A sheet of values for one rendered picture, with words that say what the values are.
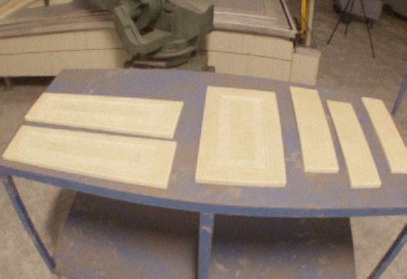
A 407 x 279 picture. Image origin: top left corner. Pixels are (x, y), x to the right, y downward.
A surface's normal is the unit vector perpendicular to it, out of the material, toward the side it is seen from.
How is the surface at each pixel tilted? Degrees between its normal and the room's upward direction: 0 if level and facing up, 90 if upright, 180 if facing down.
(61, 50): 90
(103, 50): 90
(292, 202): 0
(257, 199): 0
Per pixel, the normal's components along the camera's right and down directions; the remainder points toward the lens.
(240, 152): 0.04, -0.79
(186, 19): -0.09, 0.61
